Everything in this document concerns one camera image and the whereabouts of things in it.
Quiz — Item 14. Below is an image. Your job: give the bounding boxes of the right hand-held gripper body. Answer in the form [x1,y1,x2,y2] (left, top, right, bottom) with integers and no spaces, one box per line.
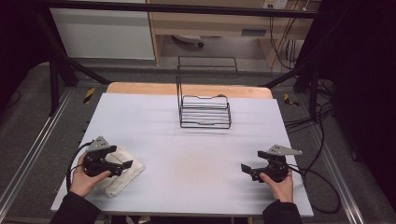
[260,144,304,184]

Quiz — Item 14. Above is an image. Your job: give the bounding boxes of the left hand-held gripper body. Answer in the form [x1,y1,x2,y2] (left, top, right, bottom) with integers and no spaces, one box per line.
[82,135,114,178]

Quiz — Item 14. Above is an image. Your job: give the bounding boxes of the white towel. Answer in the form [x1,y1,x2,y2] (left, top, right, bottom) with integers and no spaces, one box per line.
[97,145,146,199]

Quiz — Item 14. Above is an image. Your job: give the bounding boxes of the black wire rack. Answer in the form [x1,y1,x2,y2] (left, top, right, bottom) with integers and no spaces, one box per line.
[176,55,240,130]

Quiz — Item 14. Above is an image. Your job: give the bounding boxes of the person's left hand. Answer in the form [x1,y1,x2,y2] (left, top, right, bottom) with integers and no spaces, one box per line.
[68,152,112,199]

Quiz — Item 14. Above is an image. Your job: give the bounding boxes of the person's right hand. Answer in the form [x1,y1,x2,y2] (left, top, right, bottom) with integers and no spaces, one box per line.
[259,169,294,204]

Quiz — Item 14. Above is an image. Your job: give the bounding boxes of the yellow black floor tape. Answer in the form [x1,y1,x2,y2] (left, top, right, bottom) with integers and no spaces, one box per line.
[283,92,301,107]
[82,87,97,105]

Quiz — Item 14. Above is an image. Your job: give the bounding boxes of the white table mat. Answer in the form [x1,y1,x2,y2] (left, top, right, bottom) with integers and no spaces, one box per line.
[50,92,315,218]

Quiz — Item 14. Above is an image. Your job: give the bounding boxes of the black metal stand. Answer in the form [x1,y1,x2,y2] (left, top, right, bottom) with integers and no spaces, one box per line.
[33,12,112,117]
[261,59,322,123]

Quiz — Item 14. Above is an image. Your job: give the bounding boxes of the white cabinet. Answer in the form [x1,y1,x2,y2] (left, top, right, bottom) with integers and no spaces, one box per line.
[49,7,156,61]

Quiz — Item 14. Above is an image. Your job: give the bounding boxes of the grey object under desk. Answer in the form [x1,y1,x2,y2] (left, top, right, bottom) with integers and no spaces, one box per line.
[172,34,205,49]

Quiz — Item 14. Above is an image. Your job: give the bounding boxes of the light wooden desk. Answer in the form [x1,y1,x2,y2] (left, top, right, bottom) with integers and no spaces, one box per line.
[146,0,322,67]

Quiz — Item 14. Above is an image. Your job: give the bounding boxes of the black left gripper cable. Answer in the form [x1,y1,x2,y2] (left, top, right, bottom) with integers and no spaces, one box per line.
[65,141,94,193]

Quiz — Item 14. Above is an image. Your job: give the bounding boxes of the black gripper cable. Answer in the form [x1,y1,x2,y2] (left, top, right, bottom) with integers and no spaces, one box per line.
[287,162,342,216]
[65,141,94,193]

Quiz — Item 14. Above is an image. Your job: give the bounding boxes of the bundle of black floor cables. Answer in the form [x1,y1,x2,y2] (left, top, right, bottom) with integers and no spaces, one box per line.
[284,102,336,133]

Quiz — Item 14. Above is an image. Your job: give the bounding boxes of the aluminium floor rail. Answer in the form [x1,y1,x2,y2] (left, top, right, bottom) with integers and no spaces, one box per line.
[0,88,75,213]
[310,123,366,224]

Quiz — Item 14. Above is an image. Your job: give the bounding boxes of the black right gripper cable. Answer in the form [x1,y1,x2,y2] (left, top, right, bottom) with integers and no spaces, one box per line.
[287,162,342,216]

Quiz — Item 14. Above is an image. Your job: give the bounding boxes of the hanging cables under desk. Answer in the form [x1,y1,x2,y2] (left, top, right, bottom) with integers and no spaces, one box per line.
[268,14,301,72]

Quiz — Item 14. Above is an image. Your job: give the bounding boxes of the white wall socket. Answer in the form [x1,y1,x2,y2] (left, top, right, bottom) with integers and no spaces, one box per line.
[262,0,290,10]

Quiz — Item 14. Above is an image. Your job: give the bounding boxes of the black metal frame bar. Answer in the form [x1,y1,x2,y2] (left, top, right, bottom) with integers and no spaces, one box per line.
[34,0,338,21]

